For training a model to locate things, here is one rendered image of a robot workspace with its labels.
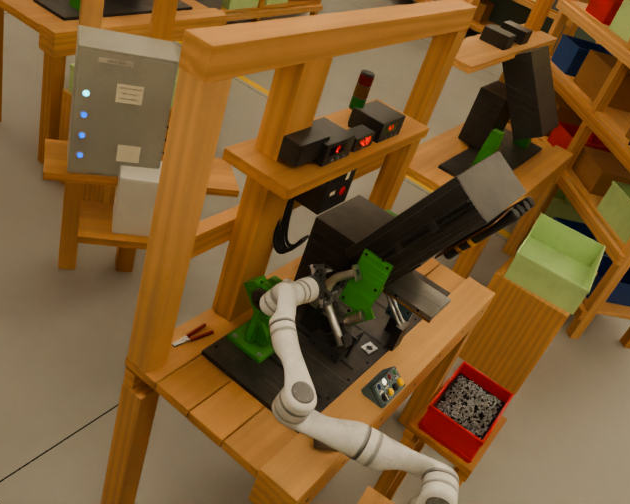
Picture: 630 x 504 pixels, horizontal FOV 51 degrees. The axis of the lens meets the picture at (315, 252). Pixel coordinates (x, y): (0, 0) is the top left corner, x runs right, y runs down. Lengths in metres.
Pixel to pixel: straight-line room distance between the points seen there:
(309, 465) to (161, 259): 0.73
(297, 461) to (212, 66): 1.13
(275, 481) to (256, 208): 0.81
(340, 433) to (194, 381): 0.63
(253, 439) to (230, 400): 0.15
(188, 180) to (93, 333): 1.90
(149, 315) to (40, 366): 1.40
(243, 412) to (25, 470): 1.16
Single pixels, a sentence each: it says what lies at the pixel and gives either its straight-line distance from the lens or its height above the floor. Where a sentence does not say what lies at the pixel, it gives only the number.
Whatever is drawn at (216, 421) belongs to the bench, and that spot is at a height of 0.88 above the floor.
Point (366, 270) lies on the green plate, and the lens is 2.25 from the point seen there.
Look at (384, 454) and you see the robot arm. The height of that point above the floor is 1.23.
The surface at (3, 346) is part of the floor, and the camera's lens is 3.42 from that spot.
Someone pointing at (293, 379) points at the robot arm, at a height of 1.30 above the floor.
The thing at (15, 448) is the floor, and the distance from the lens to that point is 3.05.
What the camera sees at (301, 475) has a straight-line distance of 2.00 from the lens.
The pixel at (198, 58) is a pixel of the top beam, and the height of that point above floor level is 1.90.
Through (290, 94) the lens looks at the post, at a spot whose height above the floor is 1.75.
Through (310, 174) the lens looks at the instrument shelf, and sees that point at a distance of 1.98.
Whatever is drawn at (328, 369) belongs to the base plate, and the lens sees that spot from 2.30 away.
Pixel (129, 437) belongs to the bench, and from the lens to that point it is 2.40.
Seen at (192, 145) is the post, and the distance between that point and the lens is 1.65.
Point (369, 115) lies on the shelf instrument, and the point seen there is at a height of 1.62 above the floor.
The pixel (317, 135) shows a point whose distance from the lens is 2.01.
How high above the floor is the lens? 2.46
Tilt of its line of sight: 34 degrees down
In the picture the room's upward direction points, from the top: 20 degrees clockwise
